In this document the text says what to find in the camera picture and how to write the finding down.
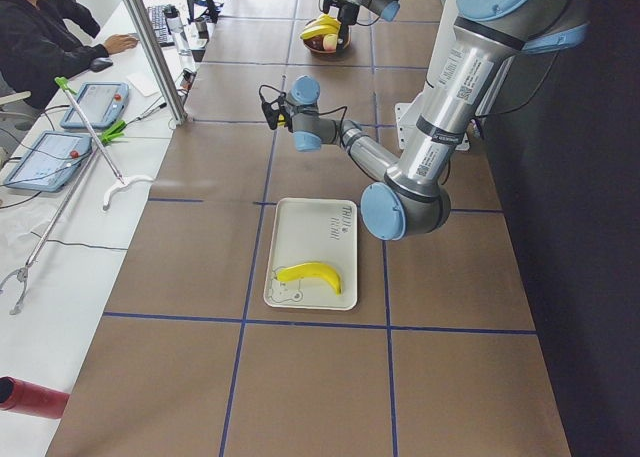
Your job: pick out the aluminium frame post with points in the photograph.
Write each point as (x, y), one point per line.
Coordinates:
(156, 59)

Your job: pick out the teach pendant far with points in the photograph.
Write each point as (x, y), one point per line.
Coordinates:
(102, 102)

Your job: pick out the black keyboard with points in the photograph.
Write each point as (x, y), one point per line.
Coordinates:
(157, 18)

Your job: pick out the teach pendant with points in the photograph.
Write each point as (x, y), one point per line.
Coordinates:
(50, 162)
(102, 102)

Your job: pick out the white rectangular bear tray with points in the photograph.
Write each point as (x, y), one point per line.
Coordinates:
(313, 230)

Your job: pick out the yellow banana at edge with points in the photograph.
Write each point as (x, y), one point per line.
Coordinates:
(315, 30)

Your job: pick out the yellow banana in basket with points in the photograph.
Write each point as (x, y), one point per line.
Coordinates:
(325, 19)

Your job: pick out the long metal grabber tool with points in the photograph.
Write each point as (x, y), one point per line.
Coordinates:
(122, 182)

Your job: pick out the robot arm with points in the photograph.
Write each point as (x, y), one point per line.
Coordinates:
(386, 9)
(406, 197)

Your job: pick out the brown wicker basket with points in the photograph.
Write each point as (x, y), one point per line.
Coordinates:
(315, 45)

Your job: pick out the red fire extinguisher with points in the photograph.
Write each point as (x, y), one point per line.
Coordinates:
(27, 398)

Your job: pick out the seated person in black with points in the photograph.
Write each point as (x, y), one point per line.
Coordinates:
(37, 47)

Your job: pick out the pink white peach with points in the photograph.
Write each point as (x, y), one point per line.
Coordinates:
(330, 43)

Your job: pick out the teach pendant near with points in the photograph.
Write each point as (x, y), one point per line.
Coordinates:
(50, 162)

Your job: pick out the clear water bottle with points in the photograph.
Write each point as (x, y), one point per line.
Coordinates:
(177, 31)

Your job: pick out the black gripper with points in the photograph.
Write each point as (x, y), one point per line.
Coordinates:
(347, 13)
(281, 113)

